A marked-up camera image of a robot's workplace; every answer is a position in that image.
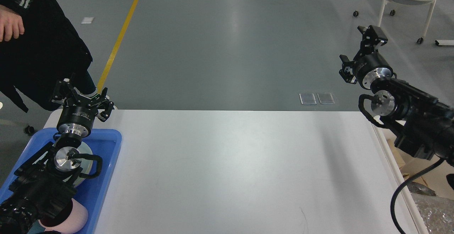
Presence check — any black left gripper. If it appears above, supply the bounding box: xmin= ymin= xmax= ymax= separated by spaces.
xmin=52 ymin=79 xmax=115 ymax=137

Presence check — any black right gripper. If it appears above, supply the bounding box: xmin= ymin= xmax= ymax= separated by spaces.
xmin=339 ymin=25 xmax=394 ymax=90

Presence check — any pink mug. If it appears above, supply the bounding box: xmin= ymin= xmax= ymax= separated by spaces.
xmin=38 ymin=198 xmax=89 ymax=234

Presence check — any brown paper bag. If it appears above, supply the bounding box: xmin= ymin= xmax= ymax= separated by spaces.
xmin=386 ymin=139 xmax=431 ymax=180

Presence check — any foil sheet front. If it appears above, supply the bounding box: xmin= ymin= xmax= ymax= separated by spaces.
xmin=412 ymin=194 xmax=454 ymax=234

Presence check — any foil sheet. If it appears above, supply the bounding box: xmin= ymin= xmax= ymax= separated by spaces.
xmin=412 ymin=194 xmax=454 ymax=234
xmin=408 ymin=182 xmax=437 ymax=197

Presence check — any foil sheet back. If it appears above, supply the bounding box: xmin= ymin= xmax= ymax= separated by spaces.
xmin=408 ymin=182 xmax=437 ymax=197

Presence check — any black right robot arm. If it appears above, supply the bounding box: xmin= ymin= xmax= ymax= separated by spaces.
xmin=339 ymin=25 xmax=454 ymax=234

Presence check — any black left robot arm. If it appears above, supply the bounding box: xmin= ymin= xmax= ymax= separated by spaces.
xmin=1 ymin=79 xmax=115 ymax=234

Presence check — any person's bare hand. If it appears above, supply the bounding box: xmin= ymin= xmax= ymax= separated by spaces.
xmin=0 ymin=5 xmax=25 ymax=42

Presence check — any right black white sneaker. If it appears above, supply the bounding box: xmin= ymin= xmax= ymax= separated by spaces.
xmin=82 ymin=88 xmax=109 ymax=102

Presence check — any blue plastic tray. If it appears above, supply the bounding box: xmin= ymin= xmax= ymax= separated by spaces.
xmin=0 ymin=128 xmax=122 ymax=234

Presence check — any person in black coat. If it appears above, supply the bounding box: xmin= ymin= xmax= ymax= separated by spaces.
xmin=1 ymin=0 xmax=97 ymax=112

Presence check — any white furniture leg with caster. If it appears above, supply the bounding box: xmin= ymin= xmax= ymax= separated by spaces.
xmin=0 ymin=102 xmax=35 ymax=136

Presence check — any small clear plastic piece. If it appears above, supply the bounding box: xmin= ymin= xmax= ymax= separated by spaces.
xmin=299 ymin=93 xmax=317 ymax=105

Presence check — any white bar on floor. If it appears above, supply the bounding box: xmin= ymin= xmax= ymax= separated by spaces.
xmin=434 ymin=39 xmax=454 ymax=46

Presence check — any white plastic bin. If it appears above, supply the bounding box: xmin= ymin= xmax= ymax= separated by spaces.
xmin=372 ymin=125 xmax=453 ymax=234

